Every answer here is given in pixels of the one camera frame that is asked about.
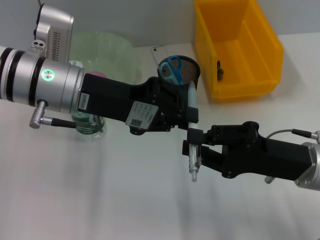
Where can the blue scissors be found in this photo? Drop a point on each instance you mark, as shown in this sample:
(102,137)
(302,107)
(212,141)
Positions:
(173,71)

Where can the grey white pen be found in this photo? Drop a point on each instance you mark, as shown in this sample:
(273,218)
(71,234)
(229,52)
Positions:
(192,100)

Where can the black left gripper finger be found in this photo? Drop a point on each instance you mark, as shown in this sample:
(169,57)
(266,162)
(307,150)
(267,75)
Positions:
(167,125)
(185,107)

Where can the clear green-label water bottle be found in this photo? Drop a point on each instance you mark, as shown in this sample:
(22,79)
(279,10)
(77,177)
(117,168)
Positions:
(87,127)

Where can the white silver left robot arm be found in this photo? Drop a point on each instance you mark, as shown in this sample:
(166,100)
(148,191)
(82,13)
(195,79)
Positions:
(32,85)

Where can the yellow plastic bin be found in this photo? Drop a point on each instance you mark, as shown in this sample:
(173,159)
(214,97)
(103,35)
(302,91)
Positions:
(240,62)

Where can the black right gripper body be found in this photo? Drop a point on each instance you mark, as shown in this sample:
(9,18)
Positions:
(265,157)

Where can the pink peach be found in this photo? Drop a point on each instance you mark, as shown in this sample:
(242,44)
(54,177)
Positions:
(97,74)

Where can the green glass fruit bowl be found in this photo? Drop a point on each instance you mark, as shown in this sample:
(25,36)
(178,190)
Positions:
(110,52)

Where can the transparent plastic ruler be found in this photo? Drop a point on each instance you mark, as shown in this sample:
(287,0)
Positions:
(160,53)

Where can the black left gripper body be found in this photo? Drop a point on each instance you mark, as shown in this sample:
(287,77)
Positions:
(112,100)

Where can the black mesh pen holder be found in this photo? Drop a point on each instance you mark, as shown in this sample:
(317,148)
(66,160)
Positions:
(192,72)

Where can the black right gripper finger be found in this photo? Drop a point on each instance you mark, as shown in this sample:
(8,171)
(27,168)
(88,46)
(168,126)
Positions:
(207,155)
(215,135)

